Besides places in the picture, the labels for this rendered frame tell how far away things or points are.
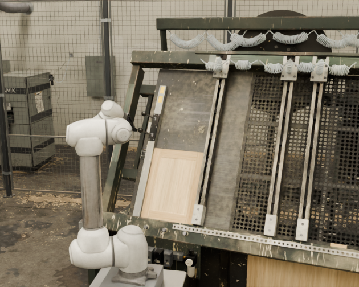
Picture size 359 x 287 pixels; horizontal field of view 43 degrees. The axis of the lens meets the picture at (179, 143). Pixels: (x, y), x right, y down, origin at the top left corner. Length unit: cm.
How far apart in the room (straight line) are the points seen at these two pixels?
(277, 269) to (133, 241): 114
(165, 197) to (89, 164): 92
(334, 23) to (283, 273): 179
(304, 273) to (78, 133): 170
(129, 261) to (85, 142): 64
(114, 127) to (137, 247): 62
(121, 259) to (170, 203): 78
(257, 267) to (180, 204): 66
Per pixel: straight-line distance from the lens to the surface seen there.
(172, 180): 309
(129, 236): 238
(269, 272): 317
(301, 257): 283
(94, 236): 236
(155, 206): 309
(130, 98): 338
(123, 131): 224
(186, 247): 297
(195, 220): 293
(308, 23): 359
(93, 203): 234
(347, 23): 358
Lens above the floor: 212
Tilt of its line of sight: 14 degrees down
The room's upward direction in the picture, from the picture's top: straight up
